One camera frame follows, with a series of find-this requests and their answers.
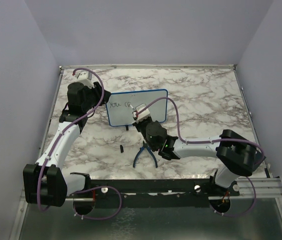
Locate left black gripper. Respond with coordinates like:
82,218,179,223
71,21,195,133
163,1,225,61
82,81,112,112

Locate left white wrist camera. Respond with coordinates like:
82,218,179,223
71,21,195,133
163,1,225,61
74,71,94,89

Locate blue handled pliers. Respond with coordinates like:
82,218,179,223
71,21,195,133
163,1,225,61
133,141,159,169

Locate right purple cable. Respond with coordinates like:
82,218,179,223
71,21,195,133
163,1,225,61
137,97,266,217

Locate purple cable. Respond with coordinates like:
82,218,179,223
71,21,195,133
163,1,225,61
137,97,266,217
37,67,105,212

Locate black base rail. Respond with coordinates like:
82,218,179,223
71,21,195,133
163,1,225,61
66,178,239,209

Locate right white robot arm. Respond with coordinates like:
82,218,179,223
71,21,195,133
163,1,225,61
132,118,265,196

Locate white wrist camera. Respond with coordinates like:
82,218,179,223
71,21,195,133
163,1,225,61
74,71,94,89
132,103,150,124

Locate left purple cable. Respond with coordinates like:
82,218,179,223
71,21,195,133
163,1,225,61
37,67,105,212

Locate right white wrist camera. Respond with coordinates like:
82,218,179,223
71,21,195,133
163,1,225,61
132,103,150,124

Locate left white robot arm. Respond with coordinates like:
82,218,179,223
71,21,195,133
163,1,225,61
23,81,111,207

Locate blue framed whiteboard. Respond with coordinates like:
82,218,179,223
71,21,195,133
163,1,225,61
106,89,168,127

